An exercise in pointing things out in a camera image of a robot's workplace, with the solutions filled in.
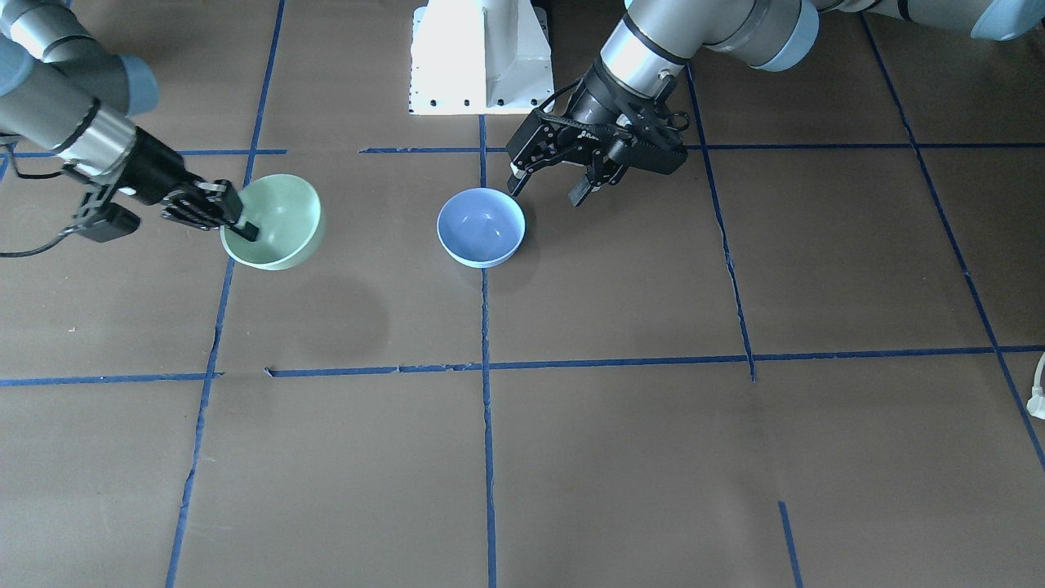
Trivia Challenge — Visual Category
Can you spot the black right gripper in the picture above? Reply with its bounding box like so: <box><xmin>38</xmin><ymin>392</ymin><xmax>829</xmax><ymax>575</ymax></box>
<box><xmin>122</xmin><ymin>127</ymin><xmax>259</xmax><ymax>243</ymax></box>

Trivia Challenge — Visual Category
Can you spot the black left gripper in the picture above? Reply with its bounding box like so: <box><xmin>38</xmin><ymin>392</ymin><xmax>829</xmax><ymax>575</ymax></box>
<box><xmin>506</xmin><ymin>64</ymin><xmax>690</xmax><ymax>207</ymax></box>

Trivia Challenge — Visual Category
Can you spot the green bowl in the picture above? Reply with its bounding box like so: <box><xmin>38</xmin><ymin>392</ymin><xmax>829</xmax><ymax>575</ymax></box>
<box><xmin>220</xmin><ymin>174</ymin><xmax>327</xmax><ymax>271</ymax></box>

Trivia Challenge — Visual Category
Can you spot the blue bowl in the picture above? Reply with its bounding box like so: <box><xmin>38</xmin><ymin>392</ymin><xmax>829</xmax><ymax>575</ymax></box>
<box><xmin>436</xmin><ymin>187</ymin><xmax>527</xmax><ymax>269</ymax></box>

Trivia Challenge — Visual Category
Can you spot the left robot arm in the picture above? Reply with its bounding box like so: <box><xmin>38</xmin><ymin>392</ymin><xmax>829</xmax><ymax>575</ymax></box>
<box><xmin>506</xmin><ymin>1</ymin><xmax>1043</xmax><ymax>206</ymax></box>

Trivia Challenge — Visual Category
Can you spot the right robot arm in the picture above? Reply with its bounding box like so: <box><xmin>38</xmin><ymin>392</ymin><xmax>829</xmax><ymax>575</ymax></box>
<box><xmin>1</xmin><ymin>1</ymin><xmax>259</xmax><ymax>243</ymax></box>

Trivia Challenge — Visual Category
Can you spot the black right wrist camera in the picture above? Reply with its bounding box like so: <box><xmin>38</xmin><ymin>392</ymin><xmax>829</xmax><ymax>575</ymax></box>
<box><xmin>73</xmin><ymin>184</ymin><xmax>141</xmax><ymax>243</ymax></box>

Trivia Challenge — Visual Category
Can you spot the white camera mast base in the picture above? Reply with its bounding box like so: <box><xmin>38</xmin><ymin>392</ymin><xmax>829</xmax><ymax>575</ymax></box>
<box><xmin>407</xmin><ymin>1</ymin><xmax>554</xmax><ymax>116</ymax></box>

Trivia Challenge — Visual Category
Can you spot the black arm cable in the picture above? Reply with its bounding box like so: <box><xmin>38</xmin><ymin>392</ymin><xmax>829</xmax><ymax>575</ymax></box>
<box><xmin>0</xmin><ymin>147</ymin><xmax>91</xmax><ymax>259</ymax></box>

